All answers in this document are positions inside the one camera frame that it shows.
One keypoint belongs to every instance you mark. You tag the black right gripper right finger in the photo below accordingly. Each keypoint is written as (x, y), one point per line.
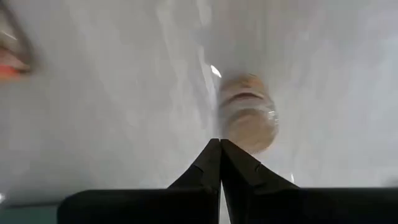
(295, 205)

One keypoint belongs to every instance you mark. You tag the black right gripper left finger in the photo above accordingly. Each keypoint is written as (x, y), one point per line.
(155, 205)

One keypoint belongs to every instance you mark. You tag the green plastic bin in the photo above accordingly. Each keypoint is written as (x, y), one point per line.
(25, 216)

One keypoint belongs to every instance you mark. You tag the small glass spice jar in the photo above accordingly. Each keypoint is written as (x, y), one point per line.
(248, 118)

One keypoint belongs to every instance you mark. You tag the tan foil spice packet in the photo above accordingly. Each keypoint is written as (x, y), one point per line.
(12, 62)

